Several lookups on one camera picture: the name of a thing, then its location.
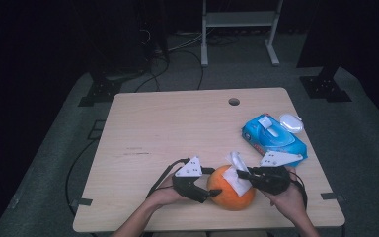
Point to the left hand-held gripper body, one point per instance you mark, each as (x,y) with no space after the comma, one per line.
(187,187)

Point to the person's right hand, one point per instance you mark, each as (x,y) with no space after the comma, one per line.
(289,202)

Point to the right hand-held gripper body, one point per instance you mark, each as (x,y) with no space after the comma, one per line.
(271,179)

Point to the person's left hand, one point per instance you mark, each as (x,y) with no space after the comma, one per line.
(166,196)

